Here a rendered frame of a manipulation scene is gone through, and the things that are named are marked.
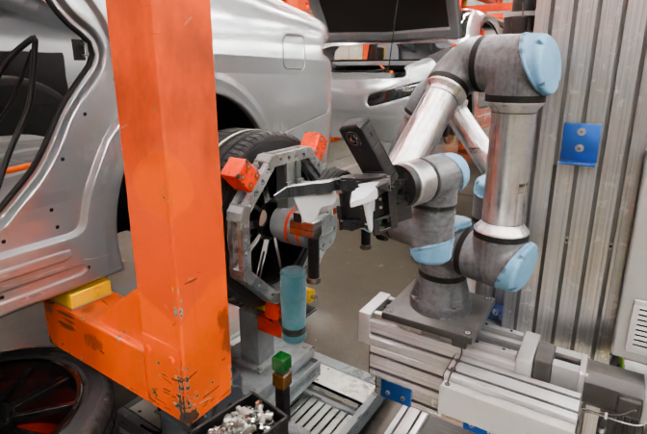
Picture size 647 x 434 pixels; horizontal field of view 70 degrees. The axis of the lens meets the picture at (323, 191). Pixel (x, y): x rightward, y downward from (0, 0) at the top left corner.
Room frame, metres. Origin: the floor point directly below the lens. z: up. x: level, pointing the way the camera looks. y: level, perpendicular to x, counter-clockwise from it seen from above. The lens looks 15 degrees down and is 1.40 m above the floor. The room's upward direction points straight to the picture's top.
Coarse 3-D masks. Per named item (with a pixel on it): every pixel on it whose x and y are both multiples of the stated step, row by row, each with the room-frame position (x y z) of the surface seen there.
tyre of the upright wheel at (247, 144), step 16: (240, 128) 1.75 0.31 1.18; (224, 144) 1.58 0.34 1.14; (240, 144) 1.55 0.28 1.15; (256, 144) 1.57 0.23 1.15; (272, 144) 1.64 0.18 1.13; (288, 144) 1.71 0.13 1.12; (224, 160) 1.50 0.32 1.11; (224, 192) 1.44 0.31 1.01; (224, 208) 1.43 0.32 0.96; (224, 224) 1.43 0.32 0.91; (224, 240) 1.43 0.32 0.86; (240, 288) 1.47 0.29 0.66; (240, 304) 1.48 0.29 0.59; (256, 304) 1.54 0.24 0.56
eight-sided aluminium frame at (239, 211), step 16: (256, 160) 1.52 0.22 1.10; (272, 160) 1.50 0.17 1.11; (288, 160) 1.58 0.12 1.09; (304, 160) 1.73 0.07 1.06; (240, 192) 1.44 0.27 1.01; (256, 192) 1.45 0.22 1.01; (240, 208) 1.39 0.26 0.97; (240, 224) 1.37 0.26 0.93; (240, 240) 1.38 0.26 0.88; (240, 256) 1.38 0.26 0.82; (304, 256) 1.75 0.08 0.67; (320, 256) 1.74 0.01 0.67; (240, 272) 1.38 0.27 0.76; (256, 288) 1.42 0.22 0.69; (272, 288) 1.56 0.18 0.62
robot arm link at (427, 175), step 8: (408, 160) 0.75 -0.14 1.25; (416, 160) 0.74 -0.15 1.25; (416, 168) 0.71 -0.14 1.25; (424, 168) 0.72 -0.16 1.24; (432, 168) 0.73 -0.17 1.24; (424, 176) 0.71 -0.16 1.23; (432, 176) 0.72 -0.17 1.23; (424, 184) 0.70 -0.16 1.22; (432, 184) 0.71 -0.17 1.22; (424, 192) 0.70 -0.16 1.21; (432, 192) 0.72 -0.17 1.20; (424, 200) 0.71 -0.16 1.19
